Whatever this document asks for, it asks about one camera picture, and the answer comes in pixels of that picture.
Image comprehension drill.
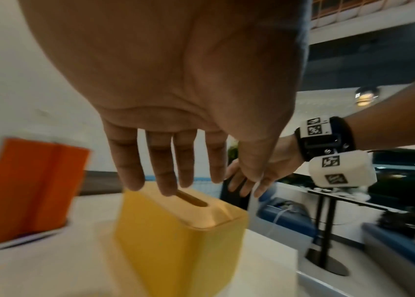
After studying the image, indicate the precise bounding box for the black wrist strap with markers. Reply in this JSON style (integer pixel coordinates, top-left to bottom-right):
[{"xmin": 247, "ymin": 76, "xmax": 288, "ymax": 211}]
[{"xmin": 294, "ymin": 116, "xmax": 357, "ymax": 162}]

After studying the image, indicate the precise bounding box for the person's right forearm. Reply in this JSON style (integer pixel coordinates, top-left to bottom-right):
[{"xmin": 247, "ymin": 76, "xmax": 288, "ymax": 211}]
[{"xmin": 338, "ymin": 67, "xmax": 415, "ymax": 152}]

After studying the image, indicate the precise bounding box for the orange box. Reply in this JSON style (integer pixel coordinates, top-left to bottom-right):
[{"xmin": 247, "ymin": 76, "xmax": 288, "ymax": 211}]
[{"xmin": 0, "ymin": 137, "xmax": 92, "ymax": 250}]

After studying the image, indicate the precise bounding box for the black pedestal table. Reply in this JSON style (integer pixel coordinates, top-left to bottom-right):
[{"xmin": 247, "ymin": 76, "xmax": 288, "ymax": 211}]
[{"xmin": 304, "ymin": 187, "xmax": 390, "ymax": 277}]

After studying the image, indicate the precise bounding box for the dark parked car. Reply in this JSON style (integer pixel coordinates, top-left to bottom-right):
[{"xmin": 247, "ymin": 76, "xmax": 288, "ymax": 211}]
[{"xmin": 370, "ymin": 148, "xmax": 415, "ymax": 178}]

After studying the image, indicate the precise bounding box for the yellow box with slot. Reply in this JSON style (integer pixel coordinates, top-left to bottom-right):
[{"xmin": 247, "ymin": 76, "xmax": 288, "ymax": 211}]
[{"xmin": 114, "ymin": 181, "xmax": 249, "ymax": 297}]

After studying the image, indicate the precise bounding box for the blue upholstered bench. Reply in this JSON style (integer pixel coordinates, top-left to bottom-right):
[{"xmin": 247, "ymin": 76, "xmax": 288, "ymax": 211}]
[
  {"xmin": 362, "ymin": 221, "xmax": 415, "ymax": 294},
  {"xmin": 258, "ymin": 183, "xmax": 320, "ymax": 243}
]

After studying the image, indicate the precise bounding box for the person's right hand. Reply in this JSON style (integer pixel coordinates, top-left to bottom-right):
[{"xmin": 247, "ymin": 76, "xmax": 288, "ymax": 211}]
[{"xmin": 225, "ymin": 134, "xmax": 306, "ymax": 199}]

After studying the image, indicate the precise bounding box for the person's left hand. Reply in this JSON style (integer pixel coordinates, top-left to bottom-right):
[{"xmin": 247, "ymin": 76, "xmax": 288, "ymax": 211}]
[{"xmin": 18, "ymin": 0, "xmax": 312, "ymax": 197}]

